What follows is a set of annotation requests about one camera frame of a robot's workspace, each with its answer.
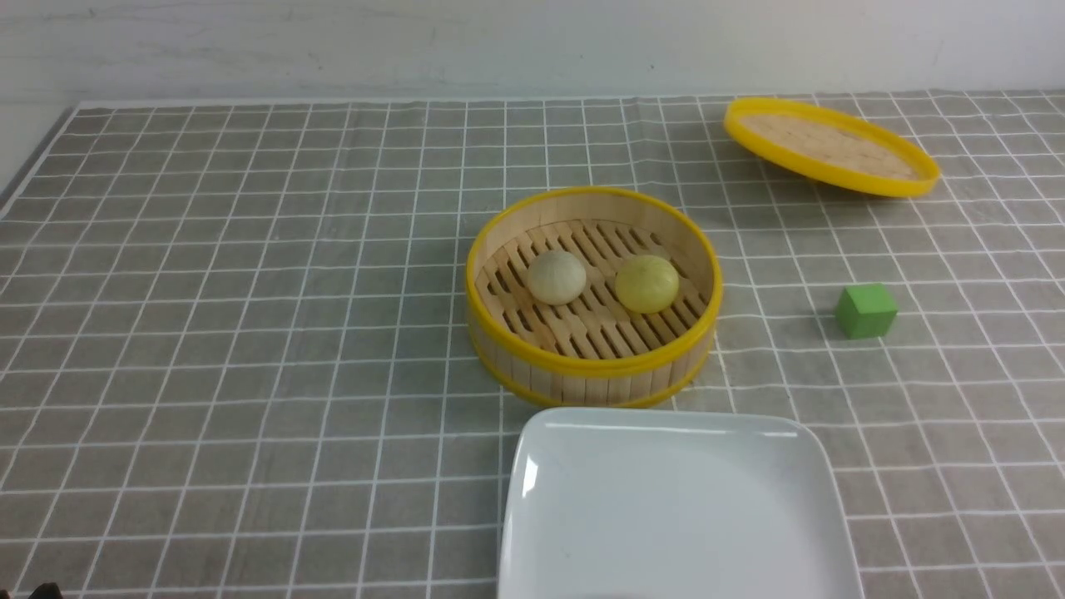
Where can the yellow steamed bun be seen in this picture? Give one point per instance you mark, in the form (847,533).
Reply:
(647,284)

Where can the pale white steamed bun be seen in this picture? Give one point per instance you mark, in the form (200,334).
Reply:
(556,277)

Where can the white square plate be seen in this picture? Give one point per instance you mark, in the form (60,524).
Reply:
(637,503)

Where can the bamboo steamer basket yellow rim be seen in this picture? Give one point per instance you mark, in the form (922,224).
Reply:
(592,351)

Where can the grey checkered tablecloth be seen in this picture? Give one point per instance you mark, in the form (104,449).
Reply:
(235,359)

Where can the bamboo steamer lid yellow rim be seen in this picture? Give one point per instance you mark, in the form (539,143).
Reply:
(831,147)

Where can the green cube block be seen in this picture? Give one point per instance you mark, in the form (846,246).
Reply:
(865,311)

